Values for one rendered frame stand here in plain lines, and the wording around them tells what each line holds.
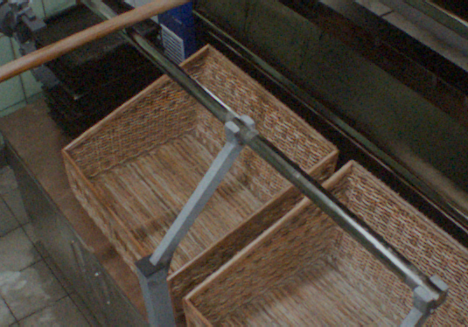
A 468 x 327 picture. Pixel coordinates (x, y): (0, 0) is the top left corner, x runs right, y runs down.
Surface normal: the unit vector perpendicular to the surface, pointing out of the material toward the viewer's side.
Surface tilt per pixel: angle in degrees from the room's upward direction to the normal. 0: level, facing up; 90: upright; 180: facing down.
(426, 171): 70
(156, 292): 90
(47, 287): 0
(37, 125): 0
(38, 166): 0
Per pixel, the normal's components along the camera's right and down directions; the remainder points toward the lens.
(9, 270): -0.07, -0.75
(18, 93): 0.57, 0.51
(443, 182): -0.80, 0.15
